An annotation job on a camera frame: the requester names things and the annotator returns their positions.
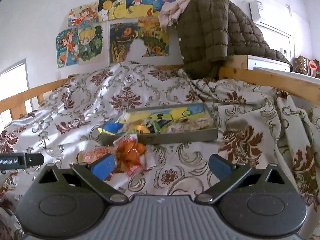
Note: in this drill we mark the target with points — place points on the white air conditioner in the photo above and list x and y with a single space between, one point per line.
286 16

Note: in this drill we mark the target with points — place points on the green sausage stick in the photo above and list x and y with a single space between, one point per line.
156 127

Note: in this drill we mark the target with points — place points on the blue sea painting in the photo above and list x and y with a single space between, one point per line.
115 9

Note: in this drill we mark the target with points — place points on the brown printed box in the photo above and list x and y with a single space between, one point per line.
303 65

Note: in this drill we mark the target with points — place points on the pink floral cloth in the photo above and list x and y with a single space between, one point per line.
171 11

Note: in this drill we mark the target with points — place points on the orange snack bag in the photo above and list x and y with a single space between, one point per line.
132 156

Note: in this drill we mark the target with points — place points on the rice cracker packet in tray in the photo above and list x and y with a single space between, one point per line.
189 125

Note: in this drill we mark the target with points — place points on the small girl drawing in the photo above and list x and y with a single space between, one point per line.
83 16

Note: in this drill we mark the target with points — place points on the blue yellow painted paper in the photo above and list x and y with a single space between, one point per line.
164 116

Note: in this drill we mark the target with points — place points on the white green tofu snack packet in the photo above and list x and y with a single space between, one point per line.
140 127

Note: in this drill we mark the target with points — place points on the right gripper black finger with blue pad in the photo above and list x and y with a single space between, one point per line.
230 177
93 176

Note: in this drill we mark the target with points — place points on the anime girl drawing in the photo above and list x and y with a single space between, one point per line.
67 48

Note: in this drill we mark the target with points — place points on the blond boy drawing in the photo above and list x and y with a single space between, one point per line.
91 45

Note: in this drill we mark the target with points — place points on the brown quilted jacket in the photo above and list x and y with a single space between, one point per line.
211 30

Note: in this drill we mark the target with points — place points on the floral bedspread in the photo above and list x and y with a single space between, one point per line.
257 125

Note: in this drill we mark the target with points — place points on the window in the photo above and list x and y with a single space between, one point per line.
14 80

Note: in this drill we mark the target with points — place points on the grey tray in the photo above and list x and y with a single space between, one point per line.
204 135

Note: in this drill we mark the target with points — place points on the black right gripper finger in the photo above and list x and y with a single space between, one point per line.
19 161

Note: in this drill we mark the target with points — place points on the torn orange swirl painting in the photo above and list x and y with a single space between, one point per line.
147 30

